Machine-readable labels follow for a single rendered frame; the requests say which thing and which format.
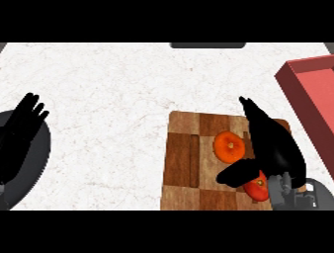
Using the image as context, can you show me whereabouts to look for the brown wooden cutting board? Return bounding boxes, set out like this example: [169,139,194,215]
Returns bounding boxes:
[159,110,306,211]

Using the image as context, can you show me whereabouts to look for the dark grey flat object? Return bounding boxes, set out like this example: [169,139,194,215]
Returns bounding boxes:
[167,42,247,49]

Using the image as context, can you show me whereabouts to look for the red tomato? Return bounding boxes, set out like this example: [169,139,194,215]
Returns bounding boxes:
[241,169,271,203]

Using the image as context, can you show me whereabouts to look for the dark grey round plate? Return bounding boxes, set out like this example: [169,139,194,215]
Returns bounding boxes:
[0,109,52,211]

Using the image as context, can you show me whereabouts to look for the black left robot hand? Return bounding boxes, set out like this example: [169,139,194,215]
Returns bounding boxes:
[0,92,51,186]

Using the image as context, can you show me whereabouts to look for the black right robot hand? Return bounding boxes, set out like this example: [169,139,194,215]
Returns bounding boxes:
[215,96,308,190]

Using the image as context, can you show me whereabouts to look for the red cardboard box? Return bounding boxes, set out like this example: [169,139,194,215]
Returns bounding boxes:
[274,51,334,203]

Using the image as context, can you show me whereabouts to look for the orange squash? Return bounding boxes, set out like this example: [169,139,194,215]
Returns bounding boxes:
[212,129,247,165]

